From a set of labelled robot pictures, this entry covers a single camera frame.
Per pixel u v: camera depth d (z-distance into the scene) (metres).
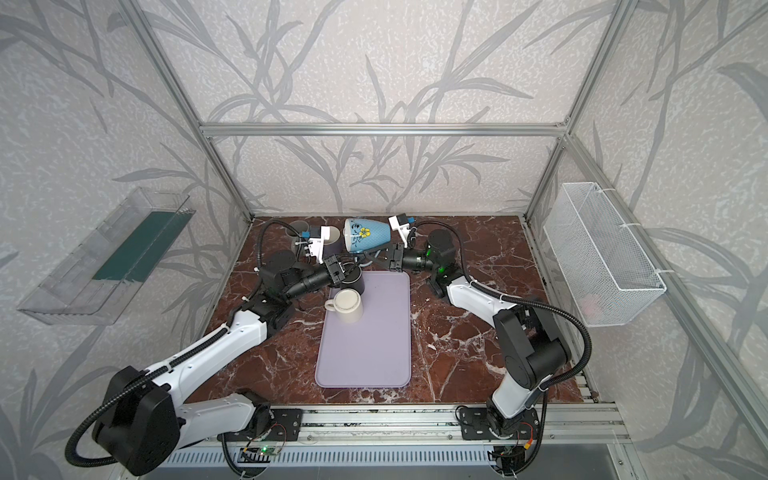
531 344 0.46
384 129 0.96
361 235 0.69
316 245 0.68
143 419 0.40
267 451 0.70
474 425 0.73
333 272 0.65
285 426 0.72
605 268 0.61
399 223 0.74
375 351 0.84
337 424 0.75
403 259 0.69
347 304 0.87
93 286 0.63
